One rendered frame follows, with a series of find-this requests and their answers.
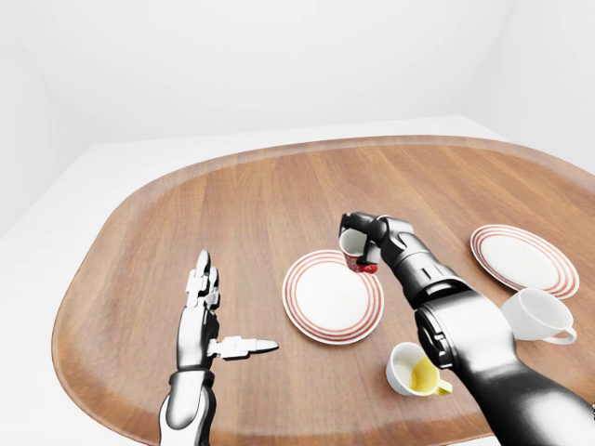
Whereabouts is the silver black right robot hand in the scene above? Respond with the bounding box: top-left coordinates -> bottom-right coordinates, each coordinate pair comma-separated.
338,212 -> 390,275

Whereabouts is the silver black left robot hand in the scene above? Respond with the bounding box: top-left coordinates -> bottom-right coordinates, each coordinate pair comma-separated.
177,250 -> 280,372

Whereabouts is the red mug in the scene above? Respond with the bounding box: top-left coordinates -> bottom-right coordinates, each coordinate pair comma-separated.
338,229 -> 378,276

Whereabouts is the white plate with red rings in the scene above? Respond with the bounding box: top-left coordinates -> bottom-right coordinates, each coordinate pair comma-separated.
469,224 -> 580,300
282,249 -> 386,346

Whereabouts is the yellow mug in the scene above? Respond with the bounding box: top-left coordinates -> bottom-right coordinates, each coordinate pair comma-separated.
385,341 -> 454,398

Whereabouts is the white mug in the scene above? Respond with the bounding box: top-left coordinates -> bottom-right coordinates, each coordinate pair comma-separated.
499,287 -> 578,346

